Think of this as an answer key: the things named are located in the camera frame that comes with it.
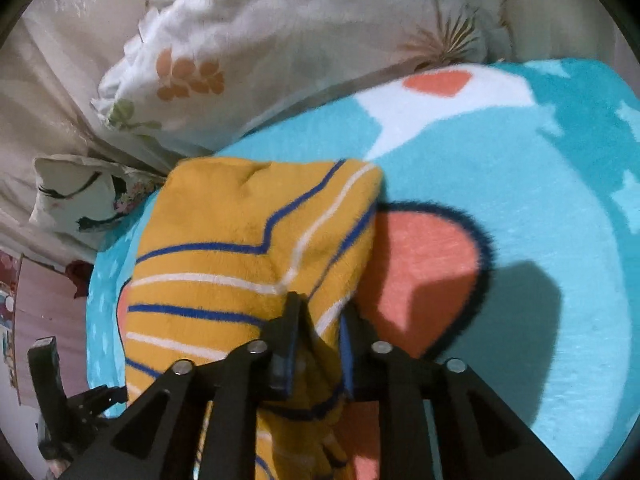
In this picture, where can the pink panel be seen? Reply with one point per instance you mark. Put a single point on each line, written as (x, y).
(50, 310)

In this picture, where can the yellow striped sweater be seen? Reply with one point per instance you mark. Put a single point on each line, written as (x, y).
(215, 220)

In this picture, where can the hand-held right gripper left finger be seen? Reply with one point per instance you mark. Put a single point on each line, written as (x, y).
(286, 360)

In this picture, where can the white floral pillow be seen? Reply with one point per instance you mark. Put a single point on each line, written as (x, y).
(300, 35)

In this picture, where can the white eyelash print cushion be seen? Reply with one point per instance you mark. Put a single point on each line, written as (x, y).
(65, 205)

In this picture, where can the beige patterned cloth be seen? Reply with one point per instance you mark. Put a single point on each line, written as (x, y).
(55, 85)

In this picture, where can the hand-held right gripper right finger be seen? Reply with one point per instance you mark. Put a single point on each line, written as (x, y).
(346, 360)

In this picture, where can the turquoise printed blanket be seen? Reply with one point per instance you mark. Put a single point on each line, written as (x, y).
(525, 185)

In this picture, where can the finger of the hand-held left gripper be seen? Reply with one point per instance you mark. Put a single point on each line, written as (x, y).
(97, 402)

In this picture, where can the dark red cloth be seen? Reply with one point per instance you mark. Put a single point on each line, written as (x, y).
(80, 277)

